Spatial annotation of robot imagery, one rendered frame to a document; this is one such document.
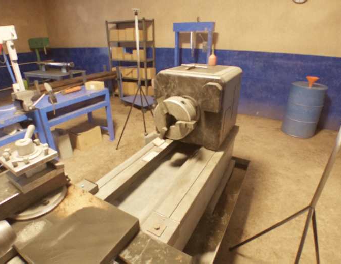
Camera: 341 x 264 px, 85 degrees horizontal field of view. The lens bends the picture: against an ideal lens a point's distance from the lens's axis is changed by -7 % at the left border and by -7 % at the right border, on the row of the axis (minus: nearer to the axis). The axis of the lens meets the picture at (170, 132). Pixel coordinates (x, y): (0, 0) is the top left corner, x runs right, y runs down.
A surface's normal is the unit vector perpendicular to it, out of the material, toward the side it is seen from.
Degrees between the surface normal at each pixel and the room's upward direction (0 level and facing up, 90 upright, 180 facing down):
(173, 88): 90
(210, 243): 0
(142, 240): 0
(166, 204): 0
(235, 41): 90
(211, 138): 90
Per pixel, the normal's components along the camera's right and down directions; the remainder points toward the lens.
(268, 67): -0.49, 0.37
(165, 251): 0.00, -0.90
